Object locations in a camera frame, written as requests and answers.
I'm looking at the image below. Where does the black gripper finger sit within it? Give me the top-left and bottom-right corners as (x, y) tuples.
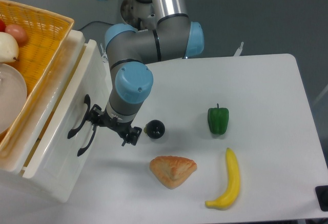
(120, 127), (142, 147)
(86, 104), (103, 126)

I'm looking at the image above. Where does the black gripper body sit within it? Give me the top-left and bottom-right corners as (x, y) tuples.
(99, 111), (132, 134)

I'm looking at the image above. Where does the white drawer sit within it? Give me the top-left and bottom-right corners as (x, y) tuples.
(23, 40), (110, 202)

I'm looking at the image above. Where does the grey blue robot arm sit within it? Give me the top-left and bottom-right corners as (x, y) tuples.
(93, 0), (204, 145)

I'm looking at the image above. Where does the white drawer cabinet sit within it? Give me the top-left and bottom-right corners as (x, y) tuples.
(0, 30), (86, 199)

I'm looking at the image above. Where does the black round ball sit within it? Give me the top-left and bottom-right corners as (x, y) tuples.
(144, 119), (166, 139)

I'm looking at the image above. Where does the triangular pastry bread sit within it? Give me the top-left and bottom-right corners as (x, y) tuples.
(149, 156), (197, 190)

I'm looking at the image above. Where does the white bowl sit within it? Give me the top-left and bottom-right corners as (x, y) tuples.
(1, 64), (27, 133)

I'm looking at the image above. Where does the green bell pepper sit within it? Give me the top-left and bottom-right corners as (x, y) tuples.
(207, 104), (230, 135)

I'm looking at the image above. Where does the yellow woven basket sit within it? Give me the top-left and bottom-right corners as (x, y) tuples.
(1, 0), (74, 150)

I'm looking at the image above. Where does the pink round fruit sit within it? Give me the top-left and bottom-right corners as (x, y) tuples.
(5, 24), (28, 45)

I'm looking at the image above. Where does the yellow banana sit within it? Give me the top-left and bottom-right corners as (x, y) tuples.
(205, 148), (241, 210)

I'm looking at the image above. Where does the red fruit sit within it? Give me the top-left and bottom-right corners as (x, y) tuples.
(0, 20), (6, 32)

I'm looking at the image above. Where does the black corner object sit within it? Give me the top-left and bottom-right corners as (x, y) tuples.
(315, 185), (328, 212)

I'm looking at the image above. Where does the black cable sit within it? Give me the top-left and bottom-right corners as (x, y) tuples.
(76, 21), (115, 31)

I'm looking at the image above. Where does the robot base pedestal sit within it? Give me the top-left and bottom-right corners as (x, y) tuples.
(120, 0), (157, 31)

